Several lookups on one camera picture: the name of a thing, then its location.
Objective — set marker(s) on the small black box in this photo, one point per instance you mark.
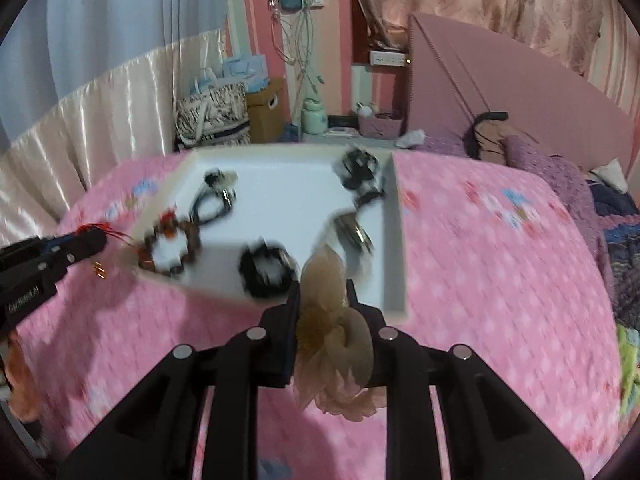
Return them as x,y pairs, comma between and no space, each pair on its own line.
342,122

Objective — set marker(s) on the pale blue sheer curtain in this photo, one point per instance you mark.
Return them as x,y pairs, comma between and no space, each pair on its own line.
110,15

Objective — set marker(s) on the cream satin curtain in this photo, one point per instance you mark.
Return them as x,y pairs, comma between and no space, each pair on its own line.
100,130

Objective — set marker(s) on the pink floral blanket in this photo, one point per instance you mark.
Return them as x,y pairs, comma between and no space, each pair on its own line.
500,285

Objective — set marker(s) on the small blue gift bag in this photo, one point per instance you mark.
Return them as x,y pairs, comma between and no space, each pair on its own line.
205,82

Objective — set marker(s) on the green cloth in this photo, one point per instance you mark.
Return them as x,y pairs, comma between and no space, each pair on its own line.
630,360

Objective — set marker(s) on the white flat box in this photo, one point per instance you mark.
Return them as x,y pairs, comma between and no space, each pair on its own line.
387,57

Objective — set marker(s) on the brown cardboard box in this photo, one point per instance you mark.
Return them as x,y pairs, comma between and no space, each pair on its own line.
267,110

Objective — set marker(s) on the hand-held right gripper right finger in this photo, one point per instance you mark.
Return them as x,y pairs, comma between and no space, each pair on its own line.
380,355

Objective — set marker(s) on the beige organza flower hair clip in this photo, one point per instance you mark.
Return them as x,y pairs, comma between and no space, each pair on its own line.
325,330

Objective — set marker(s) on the small black beige hair clip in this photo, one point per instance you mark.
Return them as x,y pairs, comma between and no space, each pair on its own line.
220,180

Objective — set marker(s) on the multicolour knit blanket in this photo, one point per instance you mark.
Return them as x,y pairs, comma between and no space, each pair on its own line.
620,250

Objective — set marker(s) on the white pillow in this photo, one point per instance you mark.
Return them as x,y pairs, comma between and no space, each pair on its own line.
610,172

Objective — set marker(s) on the white crumpled cloth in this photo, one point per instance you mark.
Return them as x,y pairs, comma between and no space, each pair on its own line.
410,139

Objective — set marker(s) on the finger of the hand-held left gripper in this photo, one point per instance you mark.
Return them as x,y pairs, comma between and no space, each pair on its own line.
80,247

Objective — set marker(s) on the white plush toy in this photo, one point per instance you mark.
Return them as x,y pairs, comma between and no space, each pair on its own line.
366,108

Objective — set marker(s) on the dark brown hair accessory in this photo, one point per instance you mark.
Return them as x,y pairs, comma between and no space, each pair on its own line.
370,196

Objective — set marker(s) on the large purple dotted pillow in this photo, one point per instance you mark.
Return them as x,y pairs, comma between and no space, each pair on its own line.
545,175

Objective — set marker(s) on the silver bangle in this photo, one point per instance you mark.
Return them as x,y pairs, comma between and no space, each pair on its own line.
352,232

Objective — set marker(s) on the large blue gift bag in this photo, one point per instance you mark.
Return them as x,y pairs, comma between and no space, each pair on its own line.
245,67

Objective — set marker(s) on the blue wall pouch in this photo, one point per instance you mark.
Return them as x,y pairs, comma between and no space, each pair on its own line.
290,0

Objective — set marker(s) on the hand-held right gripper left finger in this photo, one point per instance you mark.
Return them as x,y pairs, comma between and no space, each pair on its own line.
292,340

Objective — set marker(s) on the black white printed tote bag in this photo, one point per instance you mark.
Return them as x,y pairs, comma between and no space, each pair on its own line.
215,115

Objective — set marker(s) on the small purple dotted pillow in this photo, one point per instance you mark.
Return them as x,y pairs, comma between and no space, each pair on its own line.
442,142

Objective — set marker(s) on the pink plastic basket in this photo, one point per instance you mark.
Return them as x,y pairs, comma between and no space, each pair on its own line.
380,126

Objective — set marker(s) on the green bottle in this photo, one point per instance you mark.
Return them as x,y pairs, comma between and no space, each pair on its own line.
315,117

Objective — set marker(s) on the pink floral curtain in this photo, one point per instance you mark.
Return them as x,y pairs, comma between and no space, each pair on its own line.
475,5

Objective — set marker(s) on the white square tray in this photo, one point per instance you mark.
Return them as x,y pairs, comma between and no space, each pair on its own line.
280,210

